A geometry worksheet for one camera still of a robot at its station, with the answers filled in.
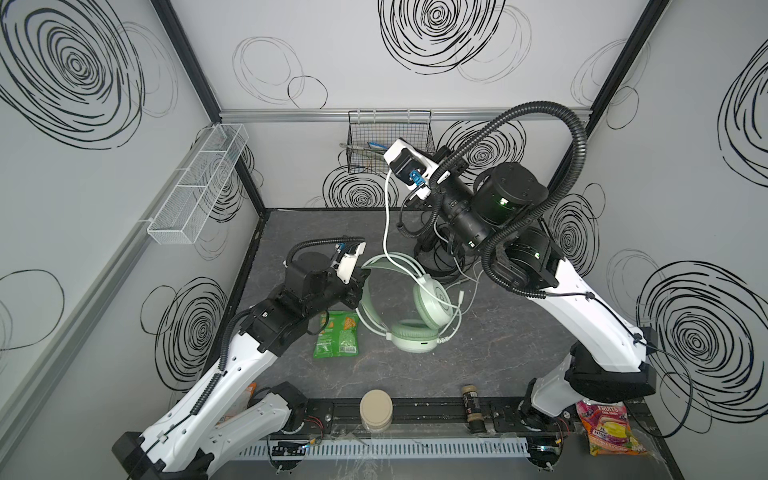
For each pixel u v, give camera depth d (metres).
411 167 0.33
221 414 0.42
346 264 0.57
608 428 0.68
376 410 0.70
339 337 0.83
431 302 0.56
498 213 0.33
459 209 0.39
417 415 0.75
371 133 0.96
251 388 0.77
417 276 0.60
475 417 0.72
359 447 0.71
